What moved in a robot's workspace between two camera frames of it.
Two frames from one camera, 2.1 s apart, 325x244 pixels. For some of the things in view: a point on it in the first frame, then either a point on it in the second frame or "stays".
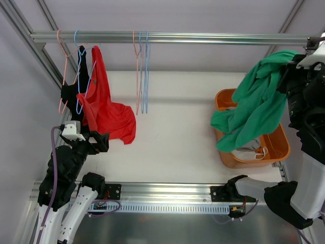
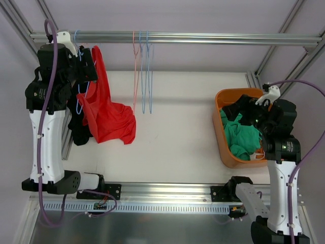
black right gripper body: x=286 y=77 → x=250 y=112
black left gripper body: x=99 y=141 → x=89 y=67
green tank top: x=259 y=102 → x=243 y=140
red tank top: x=101 y=111 stays
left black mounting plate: x=112 y=191 stays
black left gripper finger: x=102 y=141 → x=89 y=64
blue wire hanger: x=81 y=53 stays
